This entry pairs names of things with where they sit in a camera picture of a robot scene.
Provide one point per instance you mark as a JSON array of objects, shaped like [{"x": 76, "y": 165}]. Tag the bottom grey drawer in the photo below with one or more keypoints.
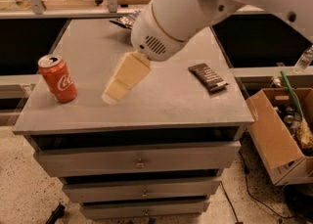
[{"x": 143, "y": 209}]

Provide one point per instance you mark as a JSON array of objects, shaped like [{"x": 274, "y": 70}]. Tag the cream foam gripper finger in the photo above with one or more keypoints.
[{"x": 130, "y": 71}]

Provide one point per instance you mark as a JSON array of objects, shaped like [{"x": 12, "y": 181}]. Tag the grey drawer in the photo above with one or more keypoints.
[
  {"x": 141, "y": 190},
  {"x": 132, "y": 159},
  {"x": 143, "y": 209}
]

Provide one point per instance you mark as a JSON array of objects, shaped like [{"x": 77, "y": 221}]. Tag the red Coca-Cola can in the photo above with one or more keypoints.
[{"x": 54, "y": 70}]

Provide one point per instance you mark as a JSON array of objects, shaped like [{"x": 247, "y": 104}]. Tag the middle grey drawer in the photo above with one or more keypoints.
[{"x": 141, "y": 190}]

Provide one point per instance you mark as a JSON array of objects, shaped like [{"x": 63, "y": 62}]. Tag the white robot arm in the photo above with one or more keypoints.
[{"x": 164, "y": 27}]

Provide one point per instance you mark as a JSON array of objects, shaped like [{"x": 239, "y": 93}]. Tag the green handled brush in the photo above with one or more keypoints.
[{"x": 303, "y": 132}]

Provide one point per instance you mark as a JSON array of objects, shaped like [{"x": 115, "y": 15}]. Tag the clear plastic bottle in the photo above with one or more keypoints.
[{"x": 304, "y": 61}]

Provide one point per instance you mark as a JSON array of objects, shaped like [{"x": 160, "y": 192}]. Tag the open cardboard box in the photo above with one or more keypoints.
[{"x": 283, "y": 159}]

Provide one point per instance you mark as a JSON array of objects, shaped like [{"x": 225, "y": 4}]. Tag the blue chip bag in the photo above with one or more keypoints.
[{"x": 126, "y": 21}]

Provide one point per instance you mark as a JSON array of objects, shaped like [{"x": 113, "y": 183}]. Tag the black object on floor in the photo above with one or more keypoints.
[{"x": 56, "y": 214}]

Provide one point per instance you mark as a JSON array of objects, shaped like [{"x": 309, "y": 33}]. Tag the grey drawer cabinet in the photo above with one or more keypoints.
[{"x": 170, "y": 106}]

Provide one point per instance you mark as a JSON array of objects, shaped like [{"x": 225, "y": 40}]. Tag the black snack bar wrapper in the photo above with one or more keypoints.
[{"x": 208, "y": 78}]

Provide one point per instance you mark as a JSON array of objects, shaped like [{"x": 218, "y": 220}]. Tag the top grey drawer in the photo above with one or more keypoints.
[{"x": 132, "y": 159}]

